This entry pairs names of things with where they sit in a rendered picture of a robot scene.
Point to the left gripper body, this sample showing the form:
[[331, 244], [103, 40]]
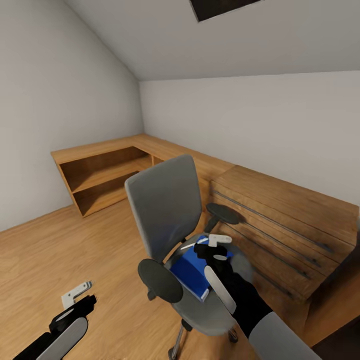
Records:
[[85, 305]]

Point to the swivel chair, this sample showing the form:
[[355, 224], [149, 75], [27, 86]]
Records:
[[166, 204]]

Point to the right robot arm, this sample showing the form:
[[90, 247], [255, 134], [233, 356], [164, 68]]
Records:
[[271, 338]]

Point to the cabinet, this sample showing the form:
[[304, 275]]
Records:
[[332, 329], [294, 237]]

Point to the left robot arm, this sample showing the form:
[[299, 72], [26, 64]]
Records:
[[66, 329]]

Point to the folder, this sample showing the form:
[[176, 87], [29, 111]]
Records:
[[189, 270]]

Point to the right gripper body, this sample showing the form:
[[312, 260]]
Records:
[[204, 249]]

